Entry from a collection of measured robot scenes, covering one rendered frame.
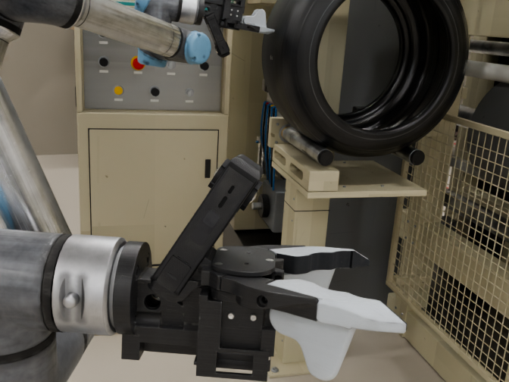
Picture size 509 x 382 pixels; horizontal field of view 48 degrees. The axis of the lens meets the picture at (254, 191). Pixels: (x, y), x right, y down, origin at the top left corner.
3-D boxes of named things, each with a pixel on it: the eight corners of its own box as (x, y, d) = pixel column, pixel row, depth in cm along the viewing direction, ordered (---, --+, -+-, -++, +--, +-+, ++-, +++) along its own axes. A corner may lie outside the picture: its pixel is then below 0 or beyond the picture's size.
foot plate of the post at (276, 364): (251, 339, 232) (251, 334, 231) (313, 333, 239) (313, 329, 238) (269, 378, 207) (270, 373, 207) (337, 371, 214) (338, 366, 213)
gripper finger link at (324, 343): (399, 396, 37) (282, 350, 42) (409, 308, 36) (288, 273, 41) (377, 414, 34) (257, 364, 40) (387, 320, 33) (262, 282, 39)
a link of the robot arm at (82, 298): (87, 224, 47) (48, 249, 39) (142, 229, 47) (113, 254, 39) (85, 311, 48) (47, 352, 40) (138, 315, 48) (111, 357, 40)
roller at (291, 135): (295, 136, 188) (282, 142, 187) (291, 123, 186) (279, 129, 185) (335, 162, 155) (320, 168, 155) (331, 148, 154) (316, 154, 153)
